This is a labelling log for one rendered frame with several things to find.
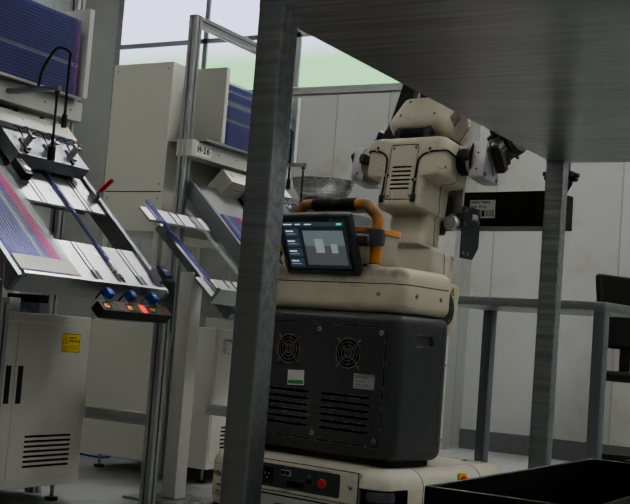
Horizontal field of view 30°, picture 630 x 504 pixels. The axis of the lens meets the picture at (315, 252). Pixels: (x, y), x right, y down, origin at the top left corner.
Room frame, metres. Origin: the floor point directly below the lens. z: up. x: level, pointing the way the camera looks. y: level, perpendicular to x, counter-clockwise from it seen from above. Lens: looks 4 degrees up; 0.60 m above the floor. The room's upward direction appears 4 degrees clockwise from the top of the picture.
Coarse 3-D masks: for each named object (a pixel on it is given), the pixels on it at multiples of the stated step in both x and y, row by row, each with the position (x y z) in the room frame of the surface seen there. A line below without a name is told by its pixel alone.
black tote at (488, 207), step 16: (480, 192) 3.80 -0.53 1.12; (496, 192) 3.76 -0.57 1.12; (512, 192) 3.72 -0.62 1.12; (528, 192) 3.69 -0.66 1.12; (544, 192) 3.65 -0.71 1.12; (480, 208) 3.79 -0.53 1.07; (496, 208) 3.76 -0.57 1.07; (512, 208) 3.72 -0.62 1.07; (528, 208) 3.68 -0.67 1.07; (480, 224) 3.79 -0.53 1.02; (496, 224) 3.76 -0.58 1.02; (512, 224) 3.72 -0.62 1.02; (528, 224) 3.68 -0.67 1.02
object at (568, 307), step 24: (528, 312) 4.49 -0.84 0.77; (576, 312) 4.15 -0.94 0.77; (600, 312) 3.86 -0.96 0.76; (624, 312) 3.97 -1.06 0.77; (600, 336) 3.86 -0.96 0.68; (480, 360) 4.61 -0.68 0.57; (600, 360) 3.85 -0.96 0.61; (480, 384) 4.60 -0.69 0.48; (600, 384) 3.85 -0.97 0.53; (480, 408) 4.60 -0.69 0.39; (600, 408) 3.86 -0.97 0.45; (480, 432) 4.59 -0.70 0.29; (600, 432) 3.86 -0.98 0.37; (480, 456) 4.59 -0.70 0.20; (600, 456) 3.87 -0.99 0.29
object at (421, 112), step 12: (408, 108) 3.61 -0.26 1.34; (420, 108) 3.58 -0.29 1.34; (432, 108) 3.55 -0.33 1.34; (444, 108) 3.52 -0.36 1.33; (396, 120) 3.59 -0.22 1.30; (408, 120) 3.56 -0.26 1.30; (420, 120) 3.54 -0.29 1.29; (432, 120) 3.51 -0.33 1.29; (444, 120) 3.50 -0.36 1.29; (456, 120) 3.54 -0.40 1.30; (468, 120) 3.60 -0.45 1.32; (444, 132) 3.51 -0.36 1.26; (456, 132) 3.54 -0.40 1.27; (468, 132) 3.60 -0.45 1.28
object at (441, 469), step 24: (216, 456) 3.37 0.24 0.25; (264, 456) 3.27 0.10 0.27; (288, 456) 3.24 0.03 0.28; (312, 456) 3.28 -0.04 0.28; (216, 480) 3.35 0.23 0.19; (360, 480) 3.04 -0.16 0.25; (384, 480) 3.02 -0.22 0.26; (408, 480) 3.08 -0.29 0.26; (432, 480) 3.17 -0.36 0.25; (456, 480) 3.26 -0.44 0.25
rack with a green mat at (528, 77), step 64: (320, 0) 1.09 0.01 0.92; (384, 0) 1.07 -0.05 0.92; (448, 0) 1.05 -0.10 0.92; (512, 0) 1.04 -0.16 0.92; (576, 0) 1.02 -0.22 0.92; (256, 64) 1.13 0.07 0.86; (384, 64) 1.32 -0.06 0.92; (448, 64) 1.29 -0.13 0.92; (512, 64) 1.27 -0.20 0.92; (576, 64) 1.25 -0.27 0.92; (256, 128) 1.12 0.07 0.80; (512, 128) 1.64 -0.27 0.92; (576, 128) 1.60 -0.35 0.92; (256, 192) 1.12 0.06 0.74; (256, 256) 1.12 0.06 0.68; (256, 320) 1.11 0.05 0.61; (256, 384) 1.12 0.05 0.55; (256, 448) 1.12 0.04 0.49
